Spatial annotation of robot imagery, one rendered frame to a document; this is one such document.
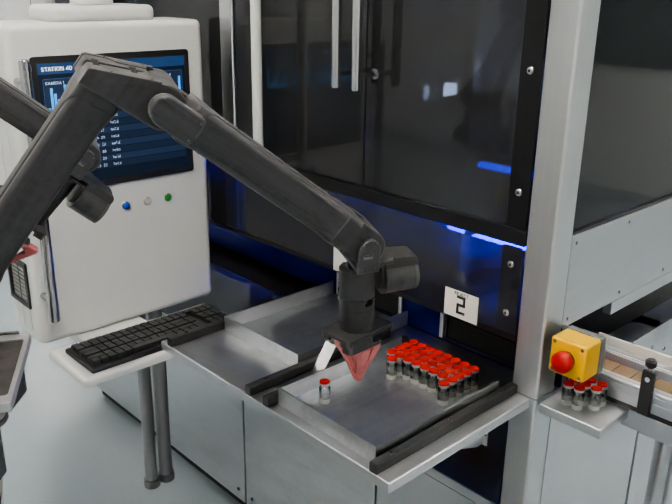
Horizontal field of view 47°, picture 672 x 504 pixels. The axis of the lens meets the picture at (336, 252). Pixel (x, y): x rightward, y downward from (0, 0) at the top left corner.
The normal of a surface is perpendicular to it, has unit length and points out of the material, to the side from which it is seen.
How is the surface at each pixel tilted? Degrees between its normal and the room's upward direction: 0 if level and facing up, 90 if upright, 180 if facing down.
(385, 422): 0
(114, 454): 0
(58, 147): 98
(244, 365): 0
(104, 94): 100
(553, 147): 90
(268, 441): 90
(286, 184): 97
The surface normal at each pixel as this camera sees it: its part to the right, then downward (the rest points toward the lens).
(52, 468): 0.01, -0.94
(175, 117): 0.37, 0.47
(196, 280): 0.68, 0.26
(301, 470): -0.73, 0.22
